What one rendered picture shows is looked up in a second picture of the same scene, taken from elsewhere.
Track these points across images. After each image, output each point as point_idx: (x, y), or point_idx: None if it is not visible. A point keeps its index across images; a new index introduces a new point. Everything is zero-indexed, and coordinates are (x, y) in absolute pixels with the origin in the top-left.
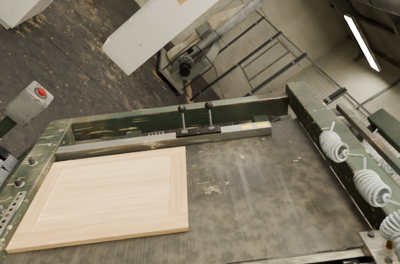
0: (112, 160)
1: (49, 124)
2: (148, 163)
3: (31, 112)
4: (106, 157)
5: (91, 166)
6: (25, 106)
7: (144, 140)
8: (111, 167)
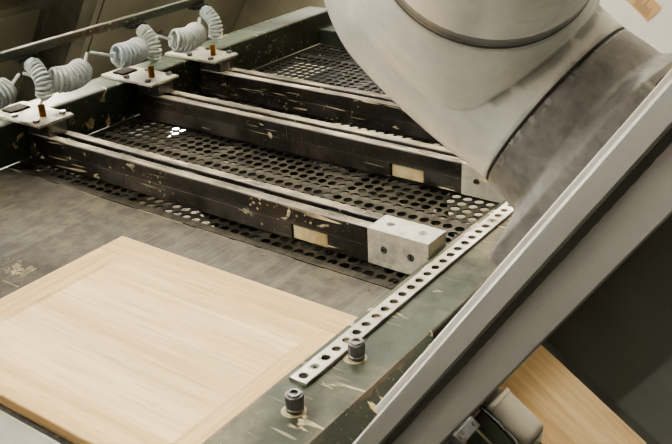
0: (59, 396)
1: None
2: (19, 349)
3: None
4: (58, 415)
5: (109, 411)
6: None
7: None
8: (81, 383)
